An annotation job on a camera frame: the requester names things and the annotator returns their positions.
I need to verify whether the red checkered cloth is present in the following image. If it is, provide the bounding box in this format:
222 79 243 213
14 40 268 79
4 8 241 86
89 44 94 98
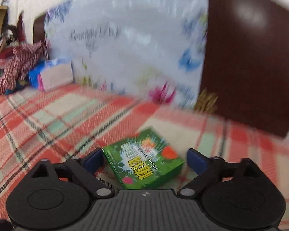
0 41 48 95

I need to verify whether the red feather decoration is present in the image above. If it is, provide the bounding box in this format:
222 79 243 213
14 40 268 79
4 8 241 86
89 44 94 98
1 12 26 45

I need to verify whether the clear bin with clutter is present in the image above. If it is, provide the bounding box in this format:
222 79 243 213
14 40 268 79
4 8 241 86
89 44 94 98
0 37 13 69

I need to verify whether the floral plastic bag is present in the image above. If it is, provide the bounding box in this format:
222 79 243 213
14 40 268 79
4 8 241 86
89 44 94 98
44 0 209 109

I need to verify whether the blue tissue pack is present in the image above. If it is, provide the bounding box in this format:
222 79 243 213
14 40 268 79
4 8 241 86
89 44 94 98
29 59 74 91

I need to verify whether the green box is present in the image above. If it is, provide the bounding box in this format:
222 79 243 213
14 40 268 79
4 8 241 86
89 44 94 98
102 128 184 190

